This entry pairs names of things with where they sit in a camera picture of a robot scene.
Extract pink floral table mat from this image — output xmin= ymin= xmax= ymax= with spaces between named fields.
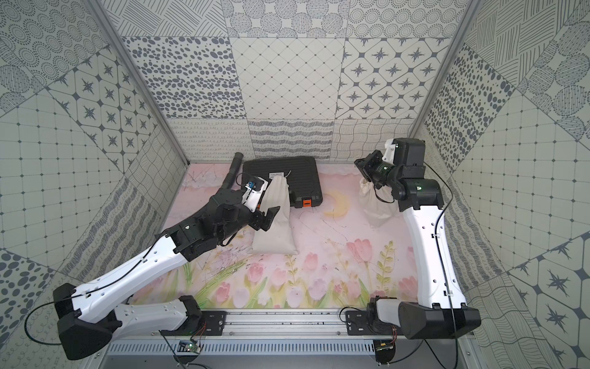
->
xmin=132 ymin=164 xmax=419 ymax=309

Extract small circuit board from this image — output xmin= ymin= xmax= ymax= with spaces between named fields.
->
xmin=373 ymin=340 xmax=396 ymax=365
xmin=178 ymin=341 xmax=202 ymax=355

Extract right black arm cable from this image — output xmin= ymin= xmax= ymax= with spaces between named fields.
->
xmin=338 ymin=161 xmax=459 ymax=369

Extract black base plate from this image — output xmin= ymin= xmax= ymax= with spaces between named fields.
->
xmin=340 ymin=309 xmax=403 ymax=336
xmin=161 ymin=311 xmax=227 ymax=337

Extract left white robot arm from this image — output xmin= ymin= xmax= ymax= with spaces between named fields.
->
xmin=53 ymin=188 xmax=281 ymax=361

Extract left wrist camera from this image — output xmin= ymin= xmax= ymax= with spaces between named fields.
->
xmin=242 ymin=174 xmax=268 ymax=212

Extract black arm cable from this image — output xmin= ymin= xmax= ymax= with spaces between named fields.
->
xmin=24 ymin=239 xmax=158 ymax=346
xmin=338 ymin=161 xmax=459 ymax=369

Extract black plastic tool case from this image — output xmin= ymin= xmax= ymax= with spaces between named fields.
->
xmin=243 ymin=156 xmax=324 ymax=208

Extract small white cloth soil bag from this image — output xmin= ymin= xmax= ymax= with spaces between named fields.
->
xmin=359 ymin=178 xmax=399 ymax=228

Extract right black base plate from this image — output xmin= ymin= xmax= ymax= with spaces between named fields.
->
xmin=340 ymin=309 xmax=403 ymax=336

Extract aluminium mounting rail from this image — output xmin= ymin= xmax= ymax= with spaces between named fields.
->
xmin=91 ymin=307 xmax=476 ymax=342

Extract tall white cloth soil bag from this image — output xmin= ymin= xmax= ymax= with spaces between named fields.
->
xmin=250 ymin=175 xmax=298 ymax=255

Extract left small circuit board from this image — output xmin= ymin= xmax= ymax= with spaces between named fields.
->
xmin=178 ymin=341 xmax=202 ymax=355

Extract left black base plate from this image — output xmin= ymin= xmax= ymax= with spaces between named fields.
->
xmin=161 ymin=311 xmax=227 ymax=337

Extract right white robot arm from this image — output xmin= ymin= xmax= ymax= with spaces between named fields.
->
xmin=355 ymin=138 xmax=481 ymax=339

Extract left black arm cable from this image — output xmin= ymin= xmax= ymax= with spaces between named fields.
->
xmin=24 ymin=239 xmax=158 ymax=346

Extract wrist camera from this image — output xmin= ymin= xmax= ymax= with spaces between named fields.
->
xmin=382 ymin=138 xmax=397 ymax=165
xmin=242 ymin=174 xmax=268 ymax=212

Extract right small circuit board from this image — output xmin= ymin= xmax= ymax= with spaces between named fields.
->
xmin=373 ymin=340 xmax=396 ymax=365

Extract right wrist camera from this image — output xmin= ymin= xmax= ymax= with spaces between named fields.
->
xmin=382 ymin=138 xmax=397 ymax=165

